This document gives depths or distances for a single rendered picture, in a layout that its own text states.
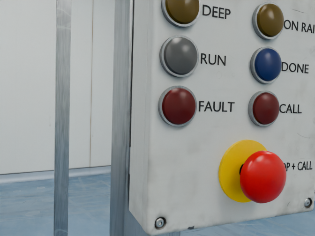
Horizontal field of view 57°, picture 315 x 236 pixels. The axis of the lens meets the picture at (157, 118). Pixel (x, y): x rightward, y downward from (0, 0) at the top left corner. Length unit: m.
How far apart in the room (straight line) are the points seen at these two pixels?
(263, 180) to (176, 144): 0.07
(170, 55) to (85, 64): 3.81
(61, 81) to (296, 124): 1.17
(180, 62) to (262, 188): 0.11
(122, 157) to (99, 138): 3.79
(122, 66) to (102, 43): 3.83
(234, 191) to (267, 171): 0.04
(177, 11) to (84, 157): 3.87
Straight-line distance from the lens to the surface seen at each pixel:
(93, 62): 4.04
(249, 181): 0.23
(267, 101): 0.25
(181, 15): 0.22
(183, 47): 0.21
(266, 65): 0.25
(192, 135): 0.22
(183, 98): 0.21
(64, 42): 1.38
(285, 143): 0.28
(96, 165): 4.13
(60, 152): 1.38
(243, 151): 0.25
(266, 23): 0.26
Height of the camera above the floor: 1.00
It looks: 3 degrees down
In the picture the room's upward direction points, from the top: 2 degrees clockwise
